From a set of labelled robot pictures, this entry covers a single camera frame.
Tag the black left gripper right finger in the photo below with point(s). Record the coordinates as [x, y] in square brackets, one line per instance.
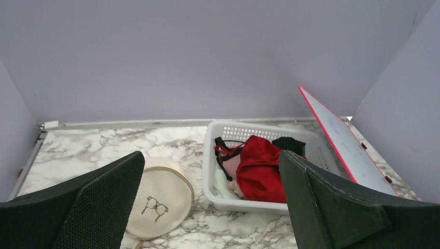
[329, 211]

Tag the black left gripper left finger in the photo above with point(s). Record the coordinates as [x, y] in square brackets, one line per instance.
[88, 211]

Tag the red satin bra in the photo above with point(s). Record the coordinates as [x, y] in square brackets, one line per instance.
[257, 174]

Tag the white plastic laundry basket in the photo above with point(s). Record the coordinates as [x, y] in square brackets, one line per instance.
[234, 133]

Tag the beige round laundry bag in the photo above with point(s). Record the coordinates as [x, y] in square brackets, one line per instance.
[163, 200]

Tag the pink-framed whiteboard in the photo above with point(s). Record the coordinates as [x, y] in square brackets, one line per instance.
[354, 157]

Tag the black garment in basket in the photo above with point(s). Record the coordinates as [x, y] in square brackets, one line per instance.
[291, 144]

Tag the pale green garment in basket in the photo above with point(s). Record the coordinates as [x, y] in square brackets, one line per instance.
[221, 187]

